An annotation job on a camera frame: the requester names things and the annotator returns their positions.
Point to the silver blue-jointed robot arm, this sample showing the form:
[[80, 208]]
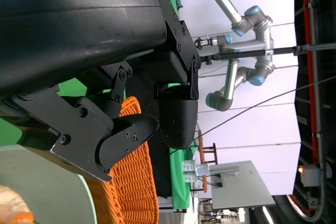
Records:
[[228, 6], [229, 82]]

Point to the white electrical box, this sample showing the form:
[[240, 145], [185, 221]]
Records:
[[311, 175]]

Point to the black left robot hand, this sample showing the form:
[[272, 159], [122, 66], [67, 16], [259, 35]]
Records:
[[78, 24]]

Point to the green cloth background table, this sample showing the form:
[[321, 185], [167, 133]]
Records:
[[181, 179]]

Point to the black horizontal pole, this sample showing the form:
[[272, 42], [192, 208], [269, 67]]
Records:
[[249, 53]]

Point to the pale green bowl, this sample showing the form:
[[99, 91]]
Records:
[[52, 190]]

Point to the orange striped bread roll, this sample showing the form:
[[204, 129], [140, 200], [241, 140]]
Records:
[[13, 205]]

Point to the orange wicker basket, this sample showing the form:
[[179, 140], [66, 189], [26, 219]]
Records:
[[131, 187]]

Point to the white partition panel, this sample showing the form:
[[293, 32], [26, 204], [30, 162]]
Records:
[[249, 134]]

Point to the grey monitor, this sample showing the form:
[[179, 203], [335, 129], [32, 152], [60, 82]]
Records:
[[241, 187]]

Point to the brown wooden rack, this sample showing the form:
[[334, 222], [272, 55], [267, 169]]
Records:
[[201, 153]]

